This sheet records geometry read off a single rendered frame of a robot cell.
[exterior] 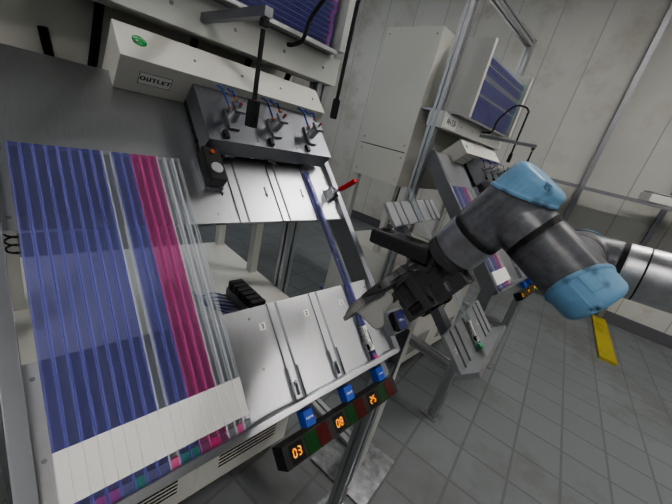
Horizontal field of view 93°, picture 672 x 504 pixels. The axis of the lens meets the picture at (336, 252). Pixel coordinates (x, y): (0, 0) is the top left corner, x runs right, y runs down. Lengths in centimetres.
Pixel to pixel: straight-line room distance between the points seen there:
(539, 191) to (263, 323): 49
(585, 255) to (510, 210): 9
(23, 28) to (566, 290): 99
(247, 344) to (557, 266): 49
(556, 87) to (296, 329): 401
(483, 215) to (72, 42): 85
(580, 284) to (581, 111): 390
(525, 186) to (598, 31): 407
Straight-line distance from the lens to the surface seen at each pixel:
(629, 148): 428
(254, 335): 63
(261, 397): 63
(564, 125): 429
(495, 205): 45
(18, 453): 54
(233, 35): 88
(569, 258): 45
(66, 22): 94
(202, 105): 77
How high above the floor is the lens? 120
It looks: 20 degrees down
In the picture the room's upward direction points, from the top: 14 degrees clockwise
